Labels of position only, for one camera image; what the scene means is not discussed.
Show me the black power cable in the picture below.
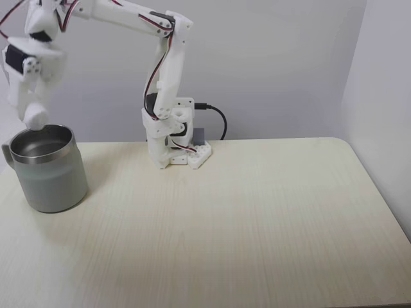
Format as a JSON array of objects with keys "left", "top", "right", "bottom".
[{"left": 194, "top": 101, "right": 228, "bottom": 141}]

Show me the steel mug with green handle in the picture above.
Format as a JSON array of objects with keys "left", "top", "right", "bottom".
[{"left": 1, "top": 124, "right": 89, "bottom": 214}]

